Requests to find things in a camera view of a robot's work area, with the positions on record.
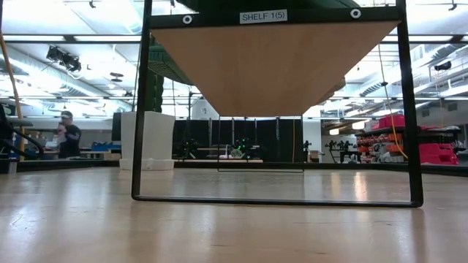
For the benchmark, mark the black robot with green light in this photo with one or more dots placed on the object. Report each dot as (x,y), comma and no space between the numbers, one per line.
(240,148)

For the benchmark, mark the black partition panels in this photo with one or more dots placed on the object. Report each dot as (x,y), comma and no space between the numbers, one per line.
(267,139)

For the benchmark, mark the rack with red bins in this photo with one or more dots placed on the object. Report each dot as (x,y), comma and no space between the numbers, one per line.
(435,153)

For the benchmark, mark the white plant pot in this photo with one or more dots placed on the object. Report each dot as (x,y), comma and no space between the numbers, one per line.
(161,139)

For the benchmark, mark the small black robot arms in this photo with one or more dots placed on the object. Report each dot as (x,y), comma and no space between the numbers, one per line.
(340,148)

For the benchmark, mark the black aluminium table frame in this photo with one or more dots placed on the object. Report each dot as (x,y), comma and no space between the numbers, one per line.
(73,165)

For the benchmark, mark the black background monitor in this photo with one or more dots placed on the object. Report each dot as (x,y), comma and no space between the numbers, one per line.
(116,128)

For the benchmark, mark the person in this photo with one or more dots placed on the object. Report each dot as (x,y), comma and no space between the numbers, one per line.
(71,139)

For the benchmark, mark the black ceiling equipment cluster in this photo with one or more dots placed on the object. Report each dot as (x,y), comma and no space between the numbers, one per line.
(64,59)

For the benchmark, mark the dark grey desk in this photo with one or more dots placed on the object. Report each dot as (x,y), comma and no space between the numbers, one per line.
(22,121)

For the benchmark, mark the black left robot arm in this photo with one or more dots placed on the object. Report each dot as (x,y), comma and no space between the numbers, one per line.
(3,131)

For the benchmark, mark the teal slide sandal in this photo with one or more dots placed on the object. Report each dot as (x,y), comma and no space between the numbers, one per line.
(168,62)

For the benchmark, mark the green cactus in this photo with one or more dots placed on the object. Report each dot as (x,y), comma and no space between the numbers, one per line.
(158,93)

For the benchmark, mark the wooden shelf with black frame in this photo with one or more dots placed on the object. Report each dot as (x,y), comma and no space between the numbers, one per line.
(274,69)

